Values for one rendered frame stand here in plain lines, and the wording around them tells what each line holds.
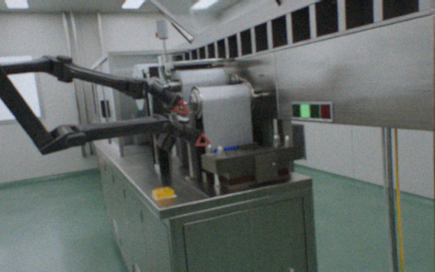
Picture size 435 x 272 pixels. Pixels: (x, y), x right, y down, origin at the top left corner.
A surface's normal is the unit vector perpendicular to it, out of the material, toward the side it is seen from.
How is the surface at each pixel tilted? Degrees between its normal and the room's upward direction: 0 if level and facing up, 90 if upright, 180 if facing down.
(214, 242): 90
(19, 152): 90
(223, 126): 90
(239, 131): 90
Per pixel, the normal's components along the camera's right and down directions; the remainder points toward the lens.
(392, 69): -0.92, 0.14
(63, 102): 0.39, 0.09
